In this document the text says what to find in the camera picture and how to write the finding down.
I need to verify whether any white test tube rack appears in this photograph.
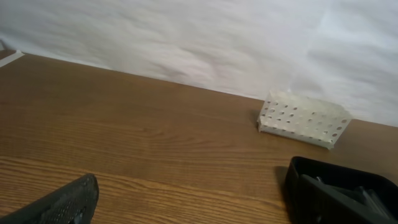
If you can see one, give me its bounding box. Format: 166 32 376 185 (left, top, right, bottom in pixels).
256 89 353 150

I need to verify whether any black tray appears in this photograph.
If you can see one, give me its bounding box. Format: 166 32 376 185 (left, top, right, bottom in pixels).
283 155 398 224

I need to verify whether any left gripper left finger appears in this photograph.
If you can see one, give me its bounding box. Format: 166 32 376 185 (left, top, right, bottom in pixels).
0 173 100 224

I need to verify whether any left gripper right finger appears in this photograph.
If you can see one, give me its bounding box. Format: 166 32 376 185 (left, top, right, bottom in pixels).
294 173 398 224

